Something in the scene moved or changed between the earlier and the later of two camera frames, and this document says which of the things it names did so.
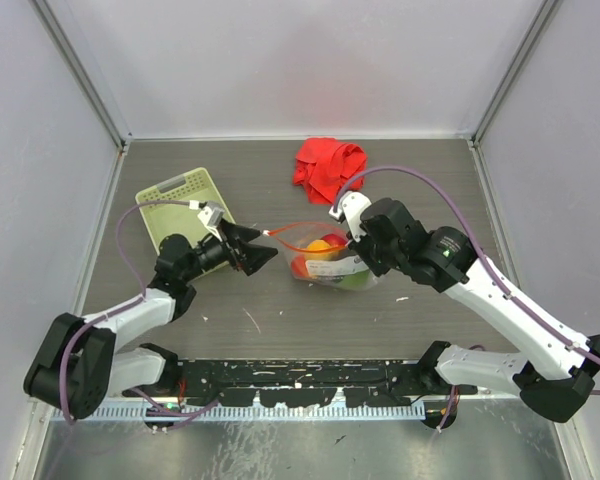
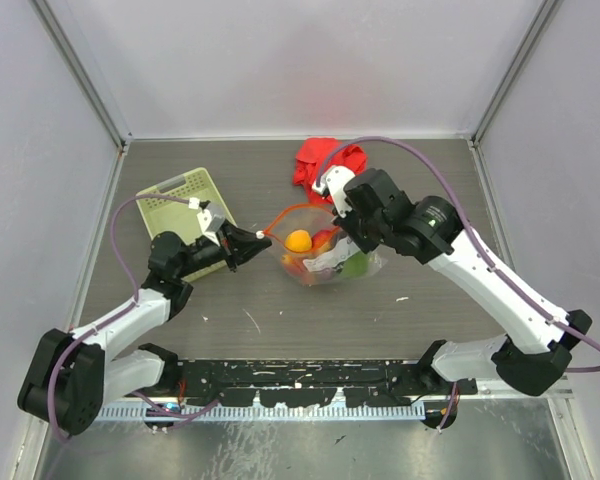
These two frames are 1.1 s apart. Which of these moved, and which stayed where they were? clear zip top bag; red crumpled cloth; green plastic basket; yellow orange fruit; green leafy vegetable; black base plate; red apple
Moved: clear zip top bag; green leafy vegetable; red apple; yellow orange fruit
Stayed: red crumpled cloth; black base plate; green plastic basket
